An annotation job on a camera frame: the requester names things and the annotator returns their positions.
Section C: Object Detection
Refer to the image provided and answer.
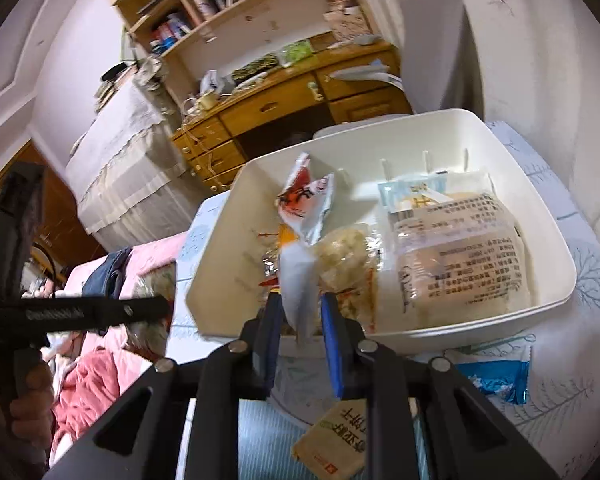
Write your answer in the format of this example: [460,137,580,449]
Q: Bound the black round dish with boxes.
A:
[101,62,131,83]

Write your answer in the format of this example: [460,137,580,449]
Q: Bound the cream quilt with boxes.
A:
[445,0,600,480]

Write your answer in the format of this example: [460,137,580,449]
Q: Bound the green packet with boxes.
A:
[277,40,316,68]

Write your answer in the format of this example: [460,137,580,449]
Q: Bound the red white snack packet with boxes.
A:
[275,152,338,346]

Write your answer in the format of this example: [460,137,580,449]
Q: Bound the clear snack packet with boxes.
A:
[130,265,176,361]

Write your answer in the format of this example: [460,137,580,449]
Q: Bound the dark blue cloth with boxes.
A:
[82,247,133,303]

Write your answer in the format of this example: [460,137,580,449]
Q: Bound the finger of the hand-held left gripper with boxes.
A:
[85,295,173,336]

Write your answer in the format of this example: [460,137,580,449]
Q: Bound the white plastic bag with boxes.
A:
[200,70,236,96]

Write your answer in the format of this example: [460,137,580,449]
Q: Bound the floral pouch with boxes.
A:
[135,57,163,86]

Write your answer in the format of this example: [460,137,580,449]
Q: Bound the orange snack packet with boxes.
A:
[257,225,291,291]

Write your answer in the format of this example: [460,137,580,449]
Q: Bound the dark printed packet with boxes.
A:
[230,54,281,83]

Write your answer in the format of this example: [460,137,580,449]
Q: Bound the person's left hand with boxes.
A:
[7,360,58,443]

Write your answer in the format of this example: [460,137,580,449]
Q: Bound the row of books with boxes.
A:
[150,10,201,56]

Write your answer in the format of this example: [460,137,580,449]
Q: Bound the blue snack packet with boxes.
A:
[455,357,531,406]

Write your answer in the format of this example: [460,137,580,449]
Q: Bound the printed paper bag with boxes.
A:
[322,0,376,43]

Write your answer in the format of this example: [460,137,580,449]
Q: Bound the lace covered cabinet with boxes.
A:
[65,77,206,251]

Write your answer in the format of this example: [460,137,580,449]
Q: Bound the wooden door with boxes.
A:
[0,140,108,271]

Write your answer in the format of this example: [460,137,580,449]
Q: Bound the wooden bookshelf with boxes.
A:
[87,0,386,91]

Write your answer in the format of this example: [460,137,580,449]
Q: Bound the grey office chair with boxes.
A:
[312,0,483,138]

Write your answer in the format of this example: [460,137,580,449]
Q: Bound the yellow biscuit packet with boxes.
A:
[291,400,371,478]

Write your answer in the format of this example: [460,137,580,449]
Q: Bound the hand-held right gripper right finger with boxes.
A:
[320,290,563,480]

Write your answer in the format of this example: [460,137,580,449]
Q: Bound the wooden desk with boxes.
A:
[170,40,413,193]

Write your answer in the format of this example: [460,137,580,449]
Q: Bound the white plastic bin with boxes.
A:
[185,107,578,356]

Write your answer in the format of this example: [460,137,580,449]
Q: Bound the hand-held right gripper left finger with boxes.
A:
[42,290,286,480]

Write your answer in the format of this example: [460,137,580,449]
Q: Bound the clear popcorn packet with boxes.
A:
[312,225,396,333]

